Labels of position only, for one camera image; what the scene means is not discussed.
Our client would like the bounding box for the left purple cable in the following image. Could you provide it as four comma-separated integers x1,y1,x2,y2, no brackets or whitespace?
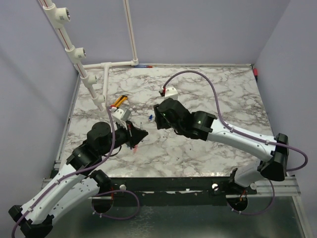
11,105,140,238

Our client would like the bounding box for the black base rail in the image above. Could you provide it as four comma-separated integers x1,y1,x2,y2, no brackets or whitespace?
81,177,258,206

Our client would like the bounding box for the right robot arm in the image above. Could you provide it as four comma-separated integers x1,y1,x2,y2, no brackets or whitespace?
154,98,288,194

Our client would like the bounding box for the red clamp at corner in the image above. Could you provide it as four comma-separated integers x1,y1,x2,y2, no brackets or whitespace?
253,68,258,78

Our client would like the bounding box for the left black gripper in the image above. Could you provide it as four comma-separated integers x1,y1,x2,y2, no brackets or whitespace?
100,119,148,157

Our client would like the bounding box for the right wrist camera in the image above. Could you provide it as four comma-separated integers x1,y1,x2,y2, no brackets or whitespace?
159,87,178,100

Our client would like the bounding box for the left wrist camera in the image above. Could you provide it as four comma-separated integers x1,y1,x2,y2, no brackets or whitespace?
110,107,131,129

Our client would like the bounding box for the white pvc pipe frame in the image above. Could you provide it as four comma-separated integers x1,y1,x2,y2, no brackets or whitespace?
39,0,139,112

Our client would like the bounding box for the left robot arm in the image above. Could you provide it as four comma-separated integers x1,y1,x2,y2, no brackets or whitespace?
9,121,148,238

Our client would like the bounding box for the aluminium frame rail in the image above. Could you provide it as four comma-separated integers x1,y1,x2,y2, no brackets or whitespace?
248,176,301,197

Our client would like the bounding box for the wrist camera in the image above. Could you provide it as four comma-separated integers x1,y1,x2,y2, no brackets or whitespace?
159,87,178,100
110,107,131,129

